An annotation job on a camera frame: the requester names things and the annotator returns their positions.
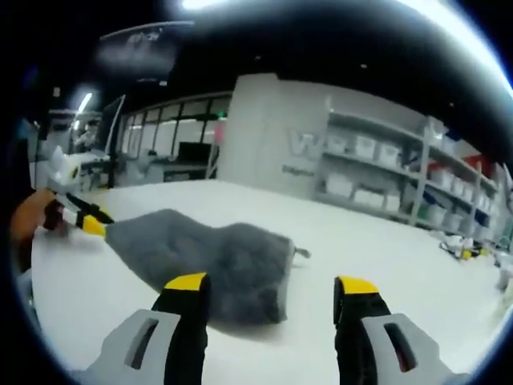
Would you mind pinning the grey towel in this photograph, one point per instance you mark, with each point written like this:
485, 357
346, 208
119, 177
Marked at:
224, 260

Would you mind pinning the rows of white storage bins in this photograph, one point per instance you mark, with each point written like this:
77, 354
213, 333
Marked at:
372, 150

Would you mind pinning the black cabinet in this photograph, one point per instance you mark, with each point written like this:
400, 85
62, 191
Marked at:
192, 160

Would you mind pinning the red box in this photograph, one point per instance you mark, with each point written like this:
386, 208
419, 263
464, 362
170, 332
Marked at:
480, 162

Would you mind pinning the long ceiling light strip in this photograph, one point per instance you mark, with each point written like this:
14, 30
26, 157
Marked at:
200, 4
84, 104

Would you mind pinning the large dark monitor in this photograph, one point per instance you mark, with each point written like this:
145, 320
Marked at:
136, 52

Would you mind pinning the person's left hand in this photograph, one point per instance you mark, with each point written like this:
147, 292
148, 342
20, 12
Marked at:
28, 212

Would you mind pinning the pile of small tools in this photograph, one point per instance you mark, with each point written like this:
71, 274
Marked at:
463, 249

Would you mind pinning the grey metal shelving unit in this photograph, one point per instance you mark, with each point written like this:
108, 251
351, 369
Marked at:
421, 180

